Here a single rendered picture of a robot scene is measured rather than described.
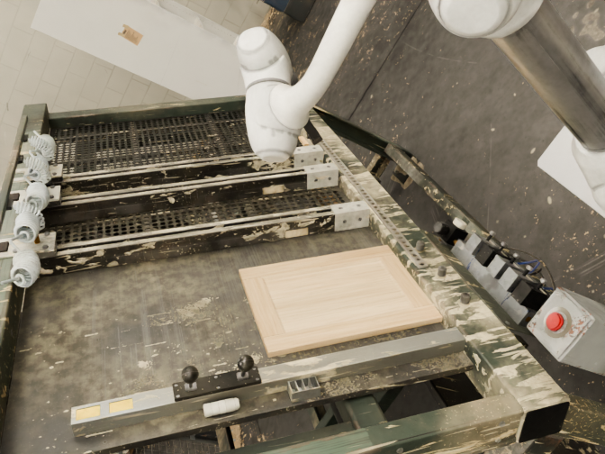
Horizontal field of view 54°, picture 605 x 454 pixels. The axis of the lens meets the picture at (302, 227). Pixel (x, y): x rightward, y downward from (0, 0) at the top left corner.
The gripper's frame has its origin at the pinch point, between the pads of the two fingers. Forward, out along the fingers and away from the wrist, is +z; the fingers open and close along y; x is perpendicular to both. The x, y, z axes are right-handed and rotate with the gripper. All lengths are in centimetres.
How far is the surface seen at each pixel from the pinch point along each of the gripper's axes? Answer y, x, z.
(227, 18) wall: -361, 0, 358
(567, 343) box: 84, 19, -9
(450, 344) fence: 70, -1, 12
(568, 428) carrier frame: 100, 11, 14
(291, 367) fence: 56, -36, -5
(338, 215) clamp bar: 12.9, -7.5, 41.3
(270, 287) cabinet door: 28.8, -34.8, 17.0
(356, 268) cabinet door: 34.6, -11.5, 30.4
